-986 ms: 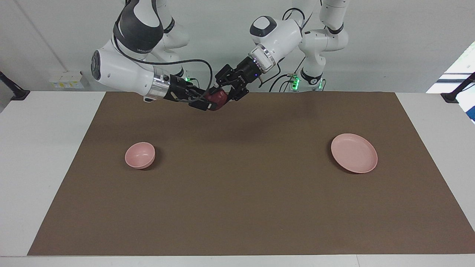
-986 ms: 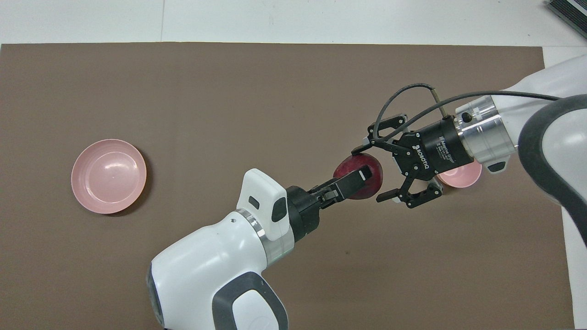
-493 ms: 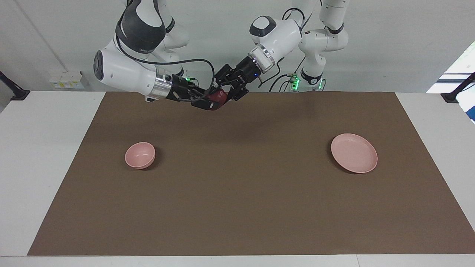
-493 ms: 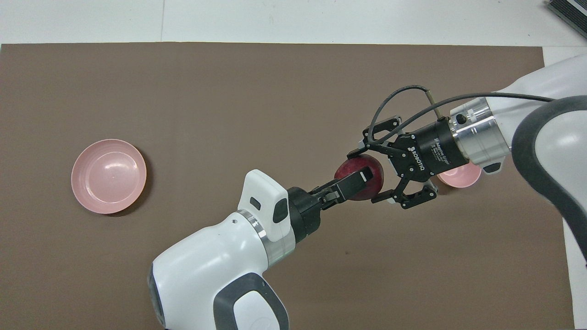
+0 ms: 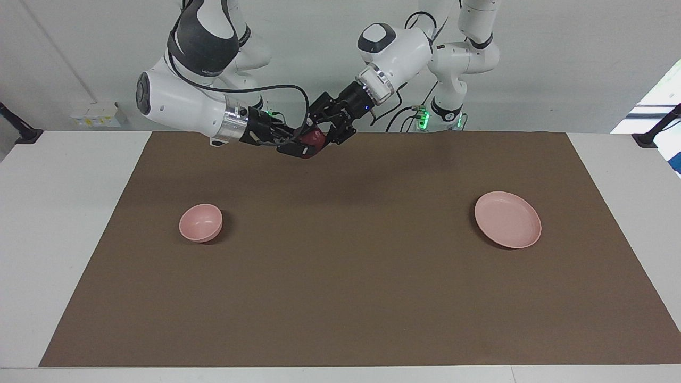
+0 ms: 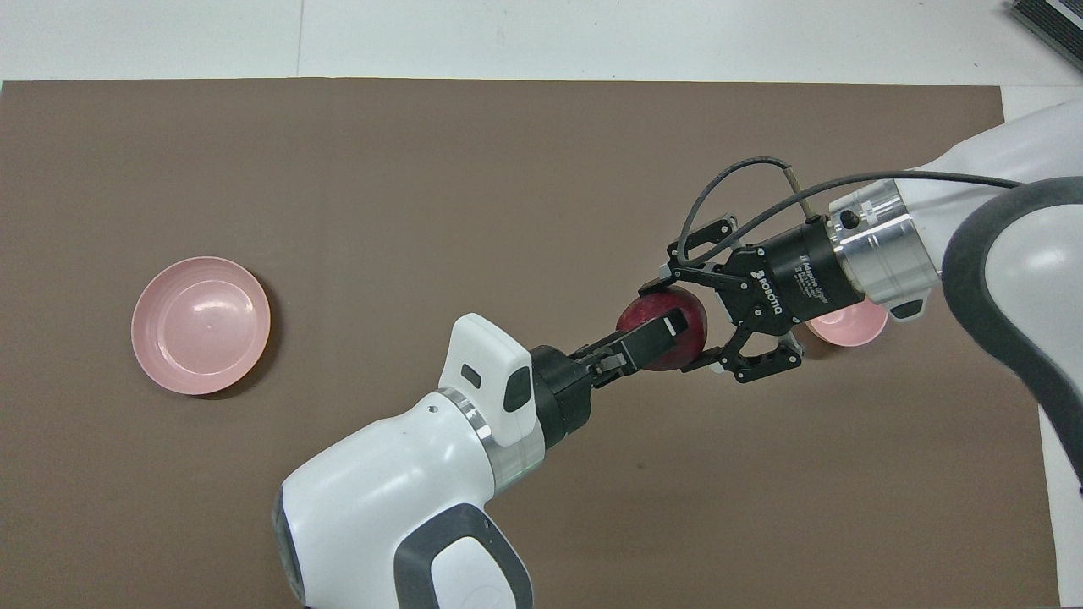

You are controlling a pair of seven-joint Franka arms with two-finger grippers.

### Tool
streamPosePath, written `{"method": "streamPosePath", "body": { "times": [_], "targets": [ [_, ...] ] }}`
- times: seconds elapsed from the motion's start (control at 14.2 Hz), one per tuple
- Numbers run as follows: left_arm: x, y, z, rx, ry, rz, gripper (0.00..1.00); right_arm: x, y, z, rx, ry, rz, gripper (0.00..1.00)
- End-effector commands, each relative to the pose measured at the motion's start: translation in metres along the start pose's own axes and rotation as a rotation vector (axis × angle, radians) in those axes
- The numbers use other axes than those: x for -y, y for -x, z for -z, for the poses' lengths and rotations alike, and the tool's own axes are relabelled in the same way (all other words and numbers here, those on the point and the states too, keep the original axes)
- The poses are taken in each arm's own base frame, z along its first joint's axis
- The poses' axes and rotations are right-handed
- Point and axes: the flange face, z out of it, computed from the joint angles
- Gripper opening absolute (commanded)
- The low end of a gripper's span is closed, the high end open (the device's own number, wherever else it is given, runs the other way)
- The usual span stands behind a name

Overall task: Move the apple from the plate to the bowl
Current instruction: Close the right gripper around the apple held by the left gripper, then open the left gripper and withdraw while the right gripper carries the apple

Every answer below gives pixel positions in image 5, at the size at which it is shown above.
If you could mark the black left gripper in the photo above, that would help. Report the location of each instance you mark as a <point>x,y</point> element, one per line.
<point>351,101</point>

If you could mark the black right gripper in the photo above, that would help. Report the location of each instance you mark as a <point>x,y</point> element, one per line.
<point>258,130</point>

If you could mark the dark red apple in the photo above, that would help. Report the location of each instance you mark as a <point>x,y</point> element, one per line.
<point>315,139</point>

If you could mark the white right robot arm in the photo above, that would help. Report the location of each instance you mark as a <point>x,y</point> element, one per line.
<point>181,101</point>

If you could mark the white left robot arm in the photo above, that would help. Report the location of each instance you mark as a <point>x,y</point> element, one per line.
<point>409,48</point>

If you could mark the pink bowl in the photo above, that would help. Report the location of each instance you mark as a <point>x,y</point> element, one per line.
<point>199,223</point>

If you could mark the pink plate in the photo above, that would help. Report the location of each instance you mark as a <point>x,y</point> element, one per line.
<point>508,219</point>

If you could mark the brown table mat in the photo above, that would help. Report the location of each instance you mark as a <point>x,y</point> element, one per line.
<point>346,276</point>

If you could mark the blue object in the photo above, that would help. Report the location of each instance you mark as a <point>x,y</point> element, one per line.
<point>677,162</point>

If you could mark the white wall socket box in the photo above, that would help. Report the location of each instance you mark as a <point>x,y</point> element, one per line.
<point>96,114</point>

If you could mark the black clamp mount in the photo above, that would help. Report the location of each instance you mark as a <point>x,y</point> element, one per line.
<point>649,138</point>
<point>24,135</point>

